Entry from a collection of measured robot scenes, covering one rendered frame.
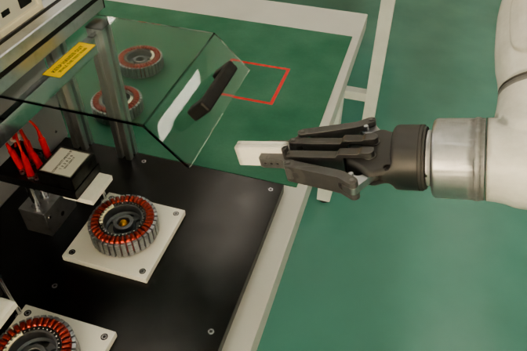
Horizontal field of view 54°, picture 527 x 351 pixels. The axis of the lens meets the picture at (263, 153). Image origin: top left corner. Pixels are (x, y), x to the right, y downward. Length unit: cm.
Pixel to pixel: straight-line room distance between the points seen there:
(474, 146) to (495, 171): 3
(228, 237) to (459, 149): 46
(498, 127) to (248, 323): 46
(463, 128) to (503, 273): 142
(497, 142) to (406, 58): 237
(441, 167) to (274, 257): 41
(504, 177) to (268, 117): 70
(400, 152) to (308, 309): 119
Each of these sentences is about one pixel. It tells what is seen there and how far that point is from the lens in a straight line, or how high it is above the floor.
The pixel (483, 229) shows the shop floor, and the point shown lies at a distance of 207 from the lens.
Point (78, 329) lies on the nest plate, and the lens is 83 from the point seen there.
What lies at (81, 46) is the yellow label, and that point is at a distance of 84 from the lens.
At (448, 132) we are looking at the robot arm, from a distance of 58.
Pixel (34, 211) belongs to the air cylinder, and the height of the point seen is 82.
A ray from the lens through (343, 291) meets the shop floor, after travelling 177.
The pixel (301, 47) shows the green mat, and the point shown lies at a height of 75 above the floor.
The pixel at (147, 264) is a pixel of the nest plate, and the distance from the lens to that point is 86.
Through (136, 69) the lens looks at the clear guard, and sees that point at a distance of 76.
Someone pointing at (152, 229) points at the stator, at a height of 81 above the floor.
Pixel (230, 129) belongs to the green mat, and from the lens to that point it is 113.
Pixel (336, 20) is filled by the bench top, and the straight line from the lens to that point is 157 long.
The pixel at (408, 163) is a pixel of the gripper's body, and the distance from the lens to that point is 58.
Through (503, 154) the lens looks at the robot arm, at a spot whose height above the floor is 112.
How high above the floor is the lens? 146
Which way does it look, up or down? 42 degrees down
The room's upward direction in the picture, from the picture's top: straight up
